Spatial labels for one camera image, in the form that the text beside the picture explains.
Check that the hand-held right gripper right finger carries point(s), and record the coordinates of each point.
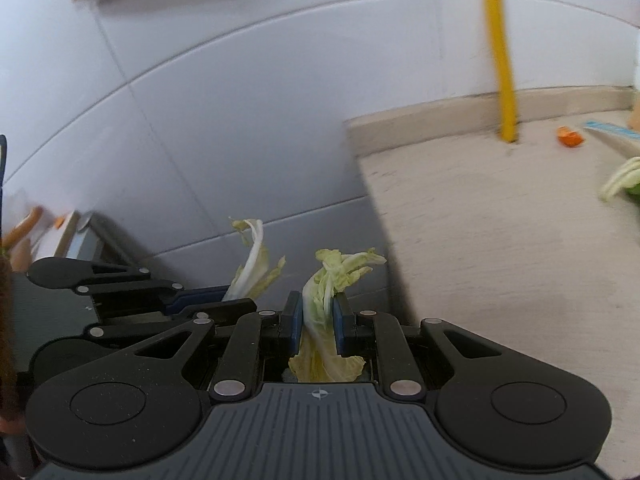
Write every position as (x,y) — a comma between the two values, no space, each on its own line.
(339,320)

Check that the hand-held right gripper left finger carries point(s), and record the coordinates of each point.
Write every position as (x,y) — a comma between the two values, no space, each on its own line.
(297,317)

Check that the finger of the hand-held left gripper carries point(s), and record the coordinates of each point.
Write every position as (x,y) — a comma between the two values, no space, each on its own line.
(165,322)
(125,290)

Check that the white stalked cabbage leaf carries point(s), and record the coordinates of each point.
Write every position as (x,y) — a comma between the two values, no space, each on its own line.
(320,290)

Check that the light green cabbage leaf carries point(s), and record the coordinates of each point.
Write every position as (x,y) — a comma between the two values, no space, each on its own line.
(252,265)

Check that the orange carrot piece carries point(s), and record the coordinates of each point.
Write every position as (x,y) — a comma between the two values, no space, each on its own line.
(570,137)

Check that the grey metal tray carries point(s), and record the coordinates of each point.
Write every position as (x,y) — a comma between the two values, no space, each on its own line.
(100,240)

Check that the yellow pipe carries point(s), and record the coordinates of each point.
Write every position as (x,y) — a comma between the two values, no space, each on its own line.
(500,50)

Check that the pale crinkled cabbage leaf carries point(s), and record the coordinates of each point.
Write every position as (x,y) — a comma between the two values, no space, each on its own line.
(622,177)

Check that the blue white strip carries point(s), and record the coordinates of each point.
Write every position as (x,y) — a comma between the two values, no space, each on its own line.
(612,131)

